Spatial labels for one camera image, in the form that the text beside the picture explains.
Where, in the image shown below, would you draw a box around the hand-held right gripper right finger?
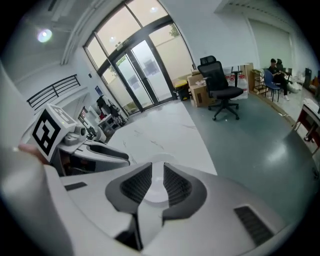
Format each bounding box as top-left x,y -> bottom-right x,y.
136,161 -> 298,256

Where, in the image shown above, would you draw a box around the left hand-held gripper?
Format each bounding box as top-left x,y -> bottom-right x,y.
31,103 -> 131,177

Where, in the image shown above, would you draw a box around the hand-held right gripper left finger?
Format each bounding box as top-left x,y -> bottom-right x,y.
59,161 -> 153,251

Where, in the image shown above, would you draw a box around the white dish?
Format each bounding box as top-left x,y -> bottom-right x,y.
143,152 -> 180,208

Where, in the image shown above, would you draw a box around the person's left forearm white sleeve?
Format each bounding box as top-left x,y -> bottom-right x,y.
0,61 -> 55,241

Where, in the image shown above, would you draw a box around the person's left hand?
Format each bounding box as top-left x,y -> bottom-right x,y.
11,143 -> 51,166

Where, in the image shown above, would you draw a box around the white storage shelf unit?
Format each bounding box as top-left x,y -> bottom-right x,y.
97,114 -> 121,137

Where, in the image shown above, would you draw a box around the black metal railing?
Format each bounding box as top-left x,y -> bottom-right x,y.
26,74 -> 82,111

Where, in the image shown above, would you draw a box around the glass double door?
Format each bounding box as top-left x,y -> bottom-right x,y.
107,39 -> 176,113

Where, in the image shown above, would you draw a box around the black bin with yellow lid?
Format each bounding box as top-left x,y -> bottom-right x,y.
173,79 -> 192,102

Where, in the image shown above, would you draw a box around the large brown cardboard box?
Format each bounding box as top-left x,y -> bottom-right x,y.
187,74 -> 219,108

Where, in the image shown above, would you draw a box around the black mesh office chair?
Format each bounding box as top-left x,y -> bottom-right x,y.
196,55 -> 245,122

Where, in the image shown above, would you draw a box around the white and red plastic bags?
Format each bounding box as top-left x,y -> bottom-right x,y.
223,71 -> 249,92

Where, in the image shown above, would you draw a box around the red and white table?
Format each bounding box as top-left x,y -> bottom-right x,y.
294,97 -> 320,154

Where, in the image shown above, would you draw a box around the wooden shelf rack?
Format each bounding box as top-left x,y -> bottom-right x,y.
250,68 -> 266,95

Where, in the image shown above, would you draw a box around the round ceiling light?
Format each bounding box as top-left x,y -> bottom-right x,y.
36,27 -> 54,44

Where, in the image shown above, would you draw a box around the blue chair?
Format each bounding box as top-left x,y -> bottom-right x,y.
263,69 -> 281,103

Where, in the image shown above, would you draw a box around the upright flat cardboard sheet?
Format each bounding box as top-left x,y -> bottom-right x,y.
238,62 -> 255,93

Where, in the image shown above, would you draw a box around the white sacks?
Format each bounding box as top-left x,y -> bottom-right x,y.
287,80 -> 304,94

